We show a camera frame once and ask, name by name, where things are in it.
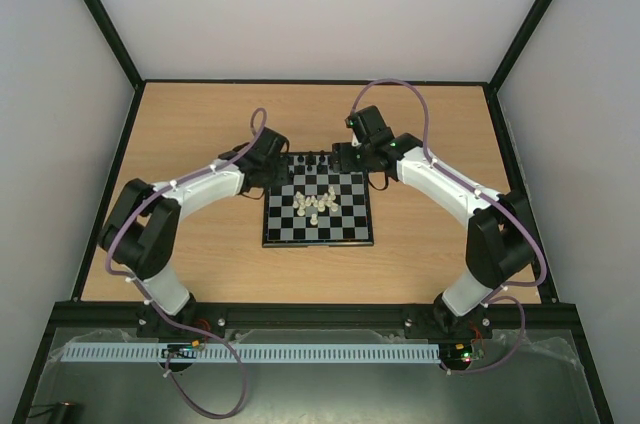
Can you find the folding black white chessboard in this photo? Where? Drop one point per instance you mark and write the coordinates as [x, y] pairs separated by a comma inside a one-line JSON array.
[[351, 225]]

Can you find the light blue slotted cable duct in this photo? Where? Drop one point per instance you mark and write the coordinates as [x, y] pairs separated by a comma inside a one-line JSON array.
[[252, 353]]

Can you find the black cylinder on lower shelf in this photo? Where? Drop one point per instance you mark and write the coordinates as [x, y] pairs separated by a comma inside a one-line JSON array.
[[63, 413]]

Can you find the black aluminium mounting rail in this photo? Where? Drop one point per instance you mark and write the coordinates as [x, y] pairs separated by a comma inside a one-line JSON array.
[[416, 321]]

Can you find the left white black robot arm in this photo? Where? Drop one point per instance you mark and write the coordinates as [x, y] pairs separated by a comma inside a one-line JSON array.
[[140, 232]]

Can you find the black bishop at c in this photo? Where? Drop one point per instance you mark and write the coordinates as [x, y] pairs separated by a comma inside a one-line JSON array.
[[323, 159]]

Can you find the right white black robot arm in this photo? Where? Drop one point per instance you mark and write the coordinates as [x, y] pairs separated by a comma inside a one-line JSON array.
[[500, 240]]

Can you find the black enclosure frame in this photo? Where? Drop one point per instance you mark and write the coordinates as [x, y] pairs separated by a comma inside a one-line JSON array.
[[504, 141]]

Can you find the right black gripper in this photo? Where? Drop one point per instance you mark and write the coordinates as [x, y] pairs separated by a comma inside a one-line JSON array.
[[343, 158]]

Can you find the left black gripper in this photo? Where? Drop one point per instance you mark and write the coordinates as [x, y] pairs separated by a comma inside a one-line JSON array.
[[284, 176]]

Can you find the pile of white chess pieces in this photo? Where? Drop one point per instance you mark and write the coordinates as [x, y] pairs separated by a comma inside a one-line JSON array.
[[326, 201]]

